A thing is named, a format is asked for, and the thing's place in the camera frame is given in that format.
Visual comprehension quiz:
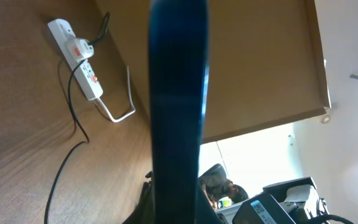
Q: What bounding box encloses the blue Galaxy smartphone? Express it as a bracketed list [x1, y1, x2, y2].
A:
[149, 0, 208, 223]

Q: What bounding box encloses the black charger cable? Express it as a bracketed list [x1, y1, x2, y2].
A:
[44, 11, 111, 224]

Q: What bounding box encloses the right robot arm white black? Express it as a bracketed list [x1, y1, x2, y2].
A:
[262, 177, 329, 223]

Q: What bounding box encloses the white charger plug adapter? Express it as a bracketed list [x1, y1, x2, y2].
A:
[66, 38, 94, 62]

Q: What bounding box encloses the person in background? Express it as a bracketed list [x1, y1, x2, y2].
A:
[198, 164, 249, 209]

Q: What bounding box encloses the white power strip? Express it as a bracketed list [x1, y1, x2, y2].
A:
[47, 19, 103, 101]

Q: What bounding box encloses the brown cardboard panel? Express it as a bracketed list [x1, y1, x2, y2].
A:
[98, 0, 330, 143]

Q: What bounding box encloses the white power strip cord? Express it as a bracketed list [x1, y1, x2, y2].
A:
[93, 65, 136, 124]

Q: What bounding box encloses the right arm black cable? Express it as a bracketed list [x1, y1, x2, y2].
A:
[303, 197, 356, 224]

